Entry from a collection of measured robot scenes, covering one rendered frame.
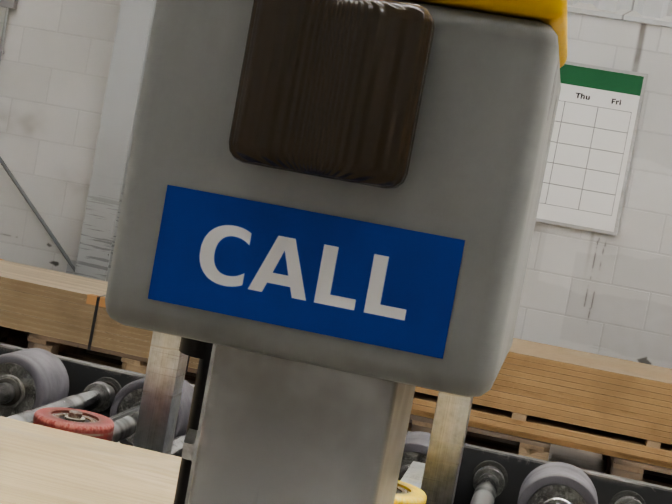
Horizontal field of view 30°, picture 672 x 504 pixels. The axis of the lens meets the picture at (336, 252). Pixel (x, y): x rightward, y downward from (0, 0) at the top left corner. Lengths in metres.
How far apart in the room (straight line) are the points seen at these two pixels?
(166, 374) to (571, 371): 4.82
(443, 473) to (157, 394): 0.32
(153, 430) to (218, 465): 1.17
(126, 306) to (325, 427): 0.04
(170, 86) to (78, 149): 7.76
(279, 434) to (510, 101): 0.07
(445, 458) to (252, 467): 1.11
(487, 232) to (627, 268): 7.19
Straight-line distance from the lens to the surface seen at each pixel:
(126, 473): 1.13
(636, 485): 1.88
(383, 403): 0.23
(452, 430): 1.34
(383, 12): 0.20
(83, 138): 7.97
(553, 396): 6.14
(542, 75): 0.21
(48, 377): 1.89
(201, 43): 0.22
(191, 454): 0.24
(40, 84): 8.11
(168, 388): 1.39
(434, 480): 1.35
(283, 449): 0.23
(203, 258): 0.22
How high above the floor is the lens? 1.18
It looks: 3 degrees down
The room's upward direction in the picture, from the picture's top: 10 degrees clockwise
